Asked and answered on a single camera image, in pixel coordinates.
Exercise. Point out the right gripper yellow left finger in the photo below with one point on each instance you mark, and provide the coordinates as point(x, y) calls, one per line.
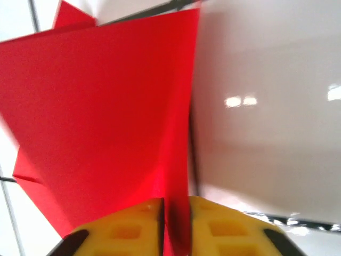
point(128, 234)

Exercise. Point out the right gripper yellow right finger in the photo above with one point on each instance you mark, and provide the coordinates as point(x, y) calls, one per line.
point(234, 237)

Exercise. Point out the red cloth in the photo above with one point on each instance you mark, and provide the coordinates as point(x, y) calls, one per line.
point(106, 106)

